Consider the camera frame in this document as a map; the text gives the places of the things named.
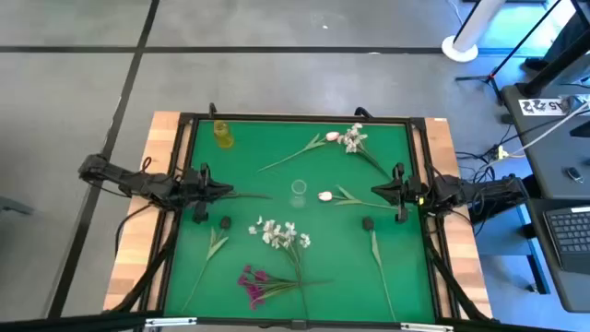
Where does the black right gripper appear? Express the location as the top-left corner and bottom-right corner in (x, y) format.
(371, 161), (430, 225)

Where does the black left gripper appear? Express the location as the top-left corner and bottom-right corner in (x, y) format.
(177, 162), (235, 226)

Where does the black artificial tulip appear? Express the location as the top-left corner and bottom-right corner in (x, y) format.
(180, 215), (232, 314)
(361, 216), (398, 323)

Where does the white flower bunch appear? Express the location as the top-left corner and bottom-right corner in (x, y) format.
(336, 122), (392, 180)
(247, 215), (313, 320)

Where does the pink artificial tulip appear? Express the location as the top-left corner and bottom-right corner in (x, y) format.
(316, 184), (401, 212)
(256, 131), (341, 173)

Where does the yellow glass vase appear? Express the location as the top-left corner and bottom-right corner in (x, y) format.
(213, 120), (235, 149)

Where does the clear glass vase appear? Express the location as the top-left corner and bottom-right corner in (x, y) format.
(289, 178), (309, 209)

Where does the green table mat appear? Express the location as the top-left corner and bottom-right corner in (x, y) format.
(163, 119), (437, 324)

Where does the black tripod stand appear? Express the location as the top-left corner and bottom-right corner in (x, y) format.
(454, 0), (590, 106)

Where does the white pole with round base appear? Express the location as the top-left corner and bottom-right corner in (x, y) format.
(441, 0), (508, 64)

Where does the black desk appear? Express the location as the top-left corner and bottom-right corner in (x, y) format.
(501, 83), (590, 200)

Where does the white printed label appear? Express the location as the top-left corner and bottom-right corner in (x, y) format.
(518, 97), (567, 116)

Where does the dark laptop keyboard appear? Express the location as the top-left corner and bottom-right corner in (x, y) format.
(542, 206), (590, 274)

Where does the person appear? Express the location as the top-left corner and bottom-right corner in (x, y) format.
(523, 8), (590, 73)

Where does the grey metal foot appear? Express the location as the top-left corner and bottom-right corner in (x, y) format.
(0, 196), (36, 217)

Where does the dark grey desk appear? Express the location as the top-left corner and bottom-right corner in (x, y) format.
(525, 197), (590, 314)

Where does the black floor cable bundle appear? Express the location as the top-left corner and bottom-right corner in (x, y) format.
(454, 124), (513, 185)

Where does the thin black cable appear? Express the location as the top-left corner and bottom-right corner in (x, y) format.
(113, 202), (153, 257)

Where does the black table frame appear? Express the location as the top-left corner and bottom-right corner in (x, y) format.
(103, 103), (494, 332)

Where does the silver metal bracket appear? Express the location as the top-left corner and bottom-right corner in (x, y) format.
(399, 322), (455, 332)
(145, 316), (198, 328)

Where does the blue metal desk frame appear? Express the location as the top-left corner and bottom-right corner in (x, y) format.
(474, 202), (552, 296)

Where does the white cable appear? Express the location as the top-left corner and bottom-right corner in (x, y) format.
(504, 101), (590, 160)

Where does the thick black post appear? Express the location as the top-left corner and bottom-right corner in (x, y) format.
(515, 27), (590, 99)

